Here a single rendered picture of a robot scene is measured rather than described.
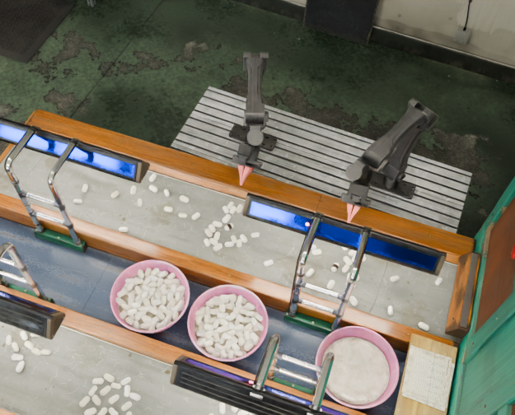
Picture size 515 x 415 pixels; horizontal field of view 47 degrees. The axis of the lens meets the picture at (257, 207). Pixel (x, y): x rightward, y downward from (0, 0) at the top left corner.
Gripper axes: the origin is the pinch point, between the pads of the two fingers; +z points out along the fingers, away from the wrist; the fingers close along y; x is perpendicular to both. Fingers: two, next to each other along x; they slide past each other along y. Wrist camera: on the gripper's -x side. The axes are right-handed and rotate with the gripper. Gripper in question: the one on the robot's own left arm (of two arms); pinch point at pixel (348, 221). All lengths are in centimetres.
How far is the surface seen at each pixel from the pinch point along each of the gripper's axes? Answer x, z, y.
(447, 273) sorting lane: 8.4, 8.3, 38.4
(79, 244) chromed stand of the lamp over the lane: -11, 36, -90
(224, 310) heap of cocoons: -17, 39, -31
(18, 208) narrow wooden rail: -12, 30, -116
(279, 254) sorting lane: 0.3, 18.5, -20.0
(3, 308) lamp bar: -66, 43, -82
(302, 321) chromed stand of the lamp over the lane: -11.1, 36.0, -4.7
